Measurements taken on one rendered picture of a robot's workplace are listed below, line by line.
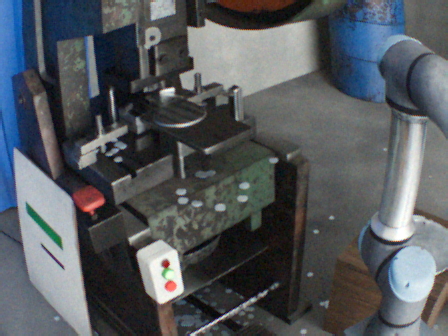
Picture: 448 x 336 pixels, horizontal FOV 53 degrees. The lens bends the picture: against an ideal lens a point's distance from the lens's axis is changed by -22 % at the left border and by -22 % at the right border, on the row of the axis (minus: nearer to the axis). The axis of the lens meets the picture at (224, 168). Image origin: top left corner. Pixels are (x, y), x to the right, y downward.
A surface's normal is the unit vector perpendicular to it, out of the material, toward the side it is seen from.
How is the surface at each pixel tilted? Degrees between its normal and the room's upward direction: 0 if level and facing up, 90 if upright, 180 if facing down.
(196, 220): 90
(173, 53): 90
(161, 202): 0
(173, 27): 90
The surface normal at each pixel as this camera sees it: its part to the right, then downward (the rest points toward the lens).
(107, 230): 0.67, 0.35
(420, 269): -0.03, -0.79
